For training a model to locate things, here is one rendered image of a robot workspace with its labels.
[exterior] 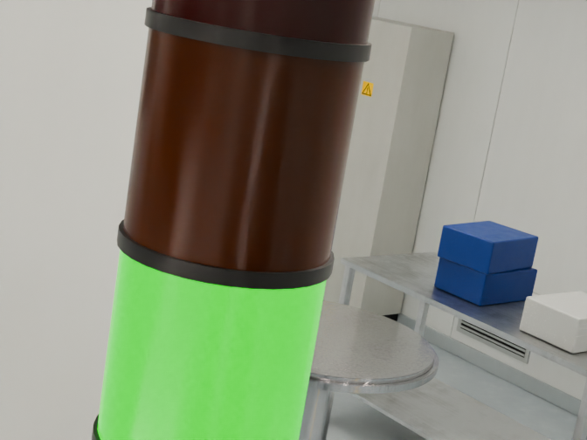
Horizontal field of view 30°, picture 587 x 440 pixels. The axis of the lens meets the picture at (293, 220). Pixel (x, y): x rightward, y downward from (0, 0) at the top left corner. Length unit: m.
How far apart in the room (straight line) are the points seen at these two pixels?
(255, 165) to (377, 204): 6.97
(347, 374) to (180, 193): 3.74
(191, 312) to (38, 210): 1.63
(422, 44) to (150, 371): 6.91
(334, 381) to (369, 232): 3.40
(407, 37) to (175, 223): 6.84
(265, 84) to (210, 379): 0.07
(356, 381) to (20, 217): 2.29
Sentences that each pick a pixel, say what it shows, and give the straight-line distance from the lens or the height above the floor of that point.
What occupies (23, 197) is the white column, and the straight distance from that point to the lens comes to 1.85.
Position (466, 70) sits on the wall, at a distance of 7.27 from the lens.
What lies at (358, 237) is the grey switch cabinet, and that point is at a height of 0.63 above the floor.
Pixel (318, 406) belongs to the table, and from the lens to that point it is 4.37.
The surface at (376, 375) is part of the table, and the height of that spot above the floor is 0.93.
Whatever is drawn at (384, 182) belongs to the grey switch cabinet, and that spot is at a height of 1.04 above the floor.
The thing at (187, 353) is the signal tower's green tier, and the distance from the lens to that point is 0.24.
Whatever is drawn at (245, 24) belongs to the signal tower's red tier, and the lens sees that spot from 0.22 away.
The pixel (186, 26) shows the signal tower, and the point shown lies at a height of 2.30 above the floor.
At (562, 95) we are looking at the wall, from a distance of 6.78.
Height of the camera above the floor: 2.32
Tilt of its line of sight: 13 degrees down
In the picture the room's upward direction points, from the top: 9 degrees clockwise
